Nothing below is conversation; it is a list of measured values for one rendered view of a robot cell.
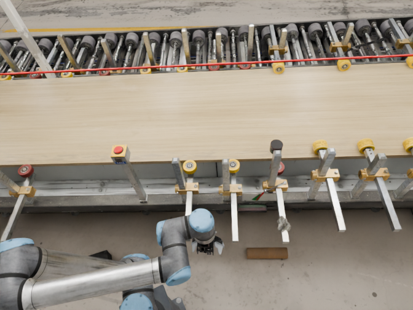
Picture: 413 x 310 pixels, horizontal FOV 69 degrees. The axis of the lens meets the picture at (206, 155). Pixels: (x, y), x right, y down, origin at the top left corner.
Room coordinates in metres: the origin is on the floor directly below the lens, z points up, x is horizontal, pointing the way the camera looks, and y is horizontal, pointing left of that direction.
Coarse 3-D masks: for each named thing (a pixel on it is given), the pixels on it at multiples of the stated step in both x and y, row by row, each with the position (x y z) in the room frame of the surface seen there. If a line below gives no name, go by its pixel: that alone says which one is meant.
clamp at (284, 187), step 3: (267, 180) 0.82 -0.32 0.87; (276, 180) 0.81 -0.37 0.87; (279, 180) 0.81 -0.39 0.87; (282, 180) 0.81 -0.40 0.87; (285, 180) 0.81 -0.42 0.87; (264, 183) 0.80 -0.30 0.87; (267, 183) 0.80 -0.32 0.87; (276, 183) 0.79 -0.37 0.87; (279, 183) 0.79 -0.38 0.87; (264, 186) 0.79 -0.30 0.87; (267, 186) 0.78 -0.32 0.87; (270, 186) 0.78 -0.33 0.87; (273, 186) 0.78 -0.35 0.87; (282, 186) 0.77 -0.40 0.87; (285, 186) 0.77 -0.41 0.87; (273, 189) 0.77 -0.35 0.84; (282, 189) 0.77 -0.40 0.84; (285, 189) 0.76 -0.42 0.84
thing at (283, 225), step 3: (282, 216) 0.60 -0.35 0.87; (279, 219) 0.59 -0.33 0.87; (282, 219) 0.58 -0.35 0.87; (285, 219) 0.58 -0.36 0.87; (279, 222) 0.57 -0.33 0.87; (282, 222) 0.57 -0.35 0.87; (285, 222) 0.56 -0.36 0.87; (279, 225) 0.55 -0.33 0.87; (282, 225) 0.55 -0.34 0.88; (285, 225) 0.55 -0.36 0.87; (288, 225) 0.55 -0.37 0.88; (279, 228) 0.54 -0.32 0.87; (282, 228) 0.53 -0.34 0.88; (285, 228) 0.54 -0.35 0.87; (288, 228) 0.53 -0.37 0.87; (282, 231) 0.52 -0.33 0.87
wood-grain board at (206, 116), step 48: (0, 96) 1.78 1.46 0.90; (48, 96) 1.71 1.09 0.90; (96, 96) 1.65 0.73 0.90; (144, 96) 1.59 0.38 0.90; (192, 96) 1.53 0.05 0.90; (240, 96) 1.48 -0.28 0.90; (288, 96) 1.42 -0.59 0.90; (336, 96) 1.37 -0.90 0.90; (384, 96) 1.32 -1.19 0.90; (0, 144) 1.31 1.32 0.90; (48, 144) 1.26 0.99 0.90; (96, 144) 1.21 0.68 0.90; (144, 144) 1.16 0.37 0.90; (192, 144) 1.12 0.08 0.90; (240, 144) 1.07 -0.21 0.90; (288, 144) 1.03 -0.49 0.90; (336, 144) 0.99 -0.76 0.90; (384, 144) 0.95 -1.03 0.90
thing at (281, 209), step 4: (276, 188) 0.77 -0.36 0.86; (280, 188) 0.77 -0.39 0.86; (276, 192) 0.75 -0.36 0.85; (280, 192) 0.74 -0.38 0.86; (276, 196) 0.73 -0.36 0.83; (280, 196) 0.72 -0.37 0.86; (280, 200) 0.70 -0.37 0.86; (280, 204) 0.67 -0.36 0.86; (280, 208) 0.65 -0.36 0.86; (284, 208) 0.65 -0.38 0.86; (280, 212) 0.63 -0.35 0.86; (284, 212) 0.62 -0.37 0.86; (284, 216) 0.60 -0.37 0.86; (284, 232) 0.52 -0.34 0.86; (284, 236) 0.50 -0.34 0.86; (284, 240) 0.48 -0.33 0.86; (288, 240) 0.47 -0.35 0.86
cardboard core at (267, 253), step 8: (248, 248) 0.70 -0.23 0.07; (256, 248) 0.69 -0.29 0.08; (264, 248) 0.69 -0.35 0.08; (272, 248) 0.68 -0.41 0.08; (280, 248) 0.67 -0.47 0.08; (248, 256) 0.64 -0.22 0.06; (256, 256) 0.64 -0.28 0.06; (264, 256) 0.63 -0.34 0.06; (272, 256) 0.62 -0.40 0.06; (280, 256) 0.62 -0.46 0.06
